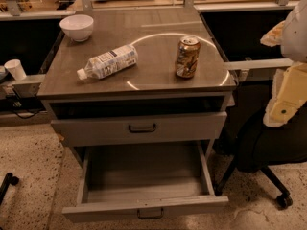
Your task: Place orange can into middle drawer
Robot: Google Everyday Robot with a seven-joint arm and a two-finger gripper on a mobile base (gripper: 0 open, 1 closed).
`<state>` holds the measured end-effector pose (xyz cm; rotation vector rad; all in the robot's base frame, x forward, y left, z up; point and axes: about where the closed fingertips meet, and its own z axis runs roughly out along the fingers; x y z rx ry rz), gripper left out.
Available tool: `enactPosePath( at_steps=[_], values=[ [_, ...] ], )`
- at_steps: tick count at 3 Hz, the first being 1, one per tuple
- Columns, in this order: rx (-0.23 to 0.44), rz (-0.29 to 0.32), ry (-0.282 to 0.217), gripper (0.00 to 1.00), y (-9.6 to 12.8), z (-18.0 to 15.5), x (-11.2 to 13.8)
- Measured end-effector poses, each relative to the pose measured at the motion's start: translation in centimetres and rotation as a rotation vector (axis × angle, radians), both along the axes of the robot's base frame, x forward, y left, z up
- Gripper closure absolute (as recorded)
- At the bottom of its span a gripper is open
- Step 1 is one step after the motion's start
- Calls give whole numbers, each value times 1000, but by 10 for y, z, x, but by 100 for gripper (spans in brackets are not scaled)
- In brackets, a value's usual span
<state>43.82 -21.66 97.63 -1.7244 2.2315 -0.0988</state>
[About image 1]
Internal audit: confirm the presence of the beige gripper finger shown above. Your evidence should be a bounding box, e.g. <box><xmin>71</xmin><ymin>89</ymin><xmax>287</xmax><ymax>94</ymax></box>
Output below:
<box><xmin>260</xmin><ymin>21</ymin><xmax>285</xmax><ymax>47</ymax></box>
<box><xmin>263</xmin><ymin>62</ymin><xmax>307</xmax><ymax>127</ymax></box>

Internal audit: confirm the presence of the orange soda can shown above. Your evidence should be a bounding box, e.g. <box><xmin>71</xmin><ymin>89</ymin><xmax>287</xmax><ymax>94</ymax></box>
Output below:
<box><xmin>175</xmin><ymin>35</ymin><xmax>201</xmax><ymax>79</ymax></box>

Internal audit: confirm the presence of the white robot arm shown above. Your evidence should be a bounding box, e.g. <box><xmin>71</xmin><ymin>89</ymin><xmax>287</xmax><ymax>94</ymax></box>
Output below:
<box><xmin>260</xmin><ymin>0</ymin><xmax>307</xmax><ymax>127</ymax></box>

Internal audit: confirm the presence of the grey middle drawer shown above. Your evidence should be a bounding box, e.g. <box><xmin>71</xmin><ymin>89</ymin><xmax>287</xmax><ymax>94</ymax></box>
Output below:
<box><xmin>51</xmin><ymin>112</ymin><xmax>226</xmax><ymax>147</ymax></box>

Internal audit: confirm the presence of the grey drawer cabinet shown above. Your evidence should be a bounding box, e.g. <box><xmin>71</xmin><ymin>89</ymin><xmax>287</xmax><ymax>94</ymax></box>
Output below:
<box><xmin>38</xmin><ymin>8</ymin><xmax>236</xmax><ymax>161</ymax></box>

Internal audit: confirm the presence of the grey open bottom drawer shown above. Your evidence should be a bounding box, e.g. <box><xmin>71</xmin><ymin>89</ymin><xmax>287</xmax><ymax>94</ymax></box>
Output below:
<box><xmin>62</xmin><ymin>141</ymin><xmax>228</xmax><ymax>222</ymax></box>

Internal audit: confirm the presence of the black office chair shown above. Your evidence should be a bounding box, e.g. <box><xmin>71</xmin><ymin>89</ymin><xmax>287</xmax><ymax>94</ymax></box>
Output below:
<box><xmin>213</xmin><ymin>80</ymin><xmax>307</xmax><ymax>209</ymax></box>

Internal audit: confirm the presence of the clear plastic water bottle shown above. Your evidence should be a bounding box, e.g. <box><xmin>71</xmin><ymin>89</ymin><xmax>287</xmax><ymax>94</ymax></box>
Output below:
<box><xmin>77</xmin><ymin>45</ymin><xmax>138</xmax><ymax>81</ymax></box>

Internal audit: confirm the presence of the white ceramic bowl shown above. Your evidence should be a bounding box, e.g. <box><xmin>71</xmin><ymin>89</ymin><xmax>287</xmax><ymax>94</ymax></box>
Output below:
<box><xmin>59</xmin><ymin>14</ymin><xmax>94</xmax><ymax>42</ymax></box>

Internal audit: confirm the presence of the white paper cup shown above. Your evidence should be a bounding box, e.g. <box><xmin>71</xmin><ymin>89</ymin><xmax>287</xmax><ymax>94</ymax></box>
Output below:
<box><xmin>4</xmin><ymin>59</ymin><xmax>26</xmax><ymax>81</ymax></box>

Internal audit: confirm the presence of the black caster leg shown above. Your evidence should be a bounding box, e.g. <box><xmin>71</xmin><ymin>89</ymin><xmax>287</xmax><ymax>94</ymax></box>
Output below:
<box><xmin>0</xmin><ymin>172</ymin><xmax>19</xmax><ymax>205</ymax></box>

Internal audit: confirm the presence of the black cable with plug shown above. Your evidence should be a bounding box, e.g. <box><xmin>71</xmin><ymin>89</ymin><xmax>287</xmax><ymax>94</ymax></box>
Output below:
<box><xmin>3</xmin><ymin>85</ymin><xmax>42</xmax><ymax>120</ymax></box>

